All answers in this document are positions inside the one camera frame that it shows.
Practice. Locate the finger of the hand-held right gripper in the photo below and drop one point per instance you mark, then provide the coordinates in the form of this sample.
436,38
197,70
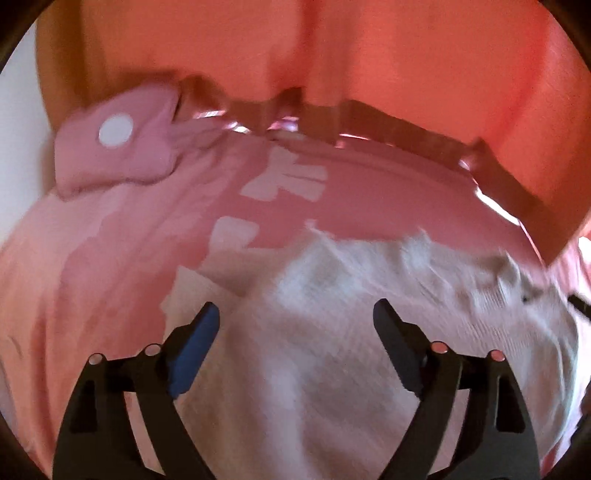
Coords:
581,304

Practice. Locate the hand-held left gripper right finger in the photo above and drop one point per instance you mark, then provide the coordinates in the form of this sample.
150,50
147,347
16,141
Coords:
392,337

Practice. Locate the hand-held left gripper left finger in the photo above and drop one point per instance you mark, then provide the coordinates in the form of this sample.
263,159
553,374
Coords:
196,344

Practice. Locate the white knitted small garment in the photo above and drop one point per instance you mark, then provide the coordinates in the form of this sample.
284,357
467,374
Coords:
323,323

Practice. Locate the pink printed bed sheet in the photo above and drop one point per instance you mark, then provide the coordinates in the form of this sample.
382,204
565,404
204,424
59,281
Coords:
115,258

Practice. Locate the pink pillow with white dot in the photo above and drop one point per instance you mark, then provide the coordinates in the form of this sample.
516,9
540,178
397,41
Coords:
115,143

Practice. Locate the orange curtain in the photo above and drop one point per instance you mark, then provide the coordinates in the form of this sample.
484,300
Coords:
369,55

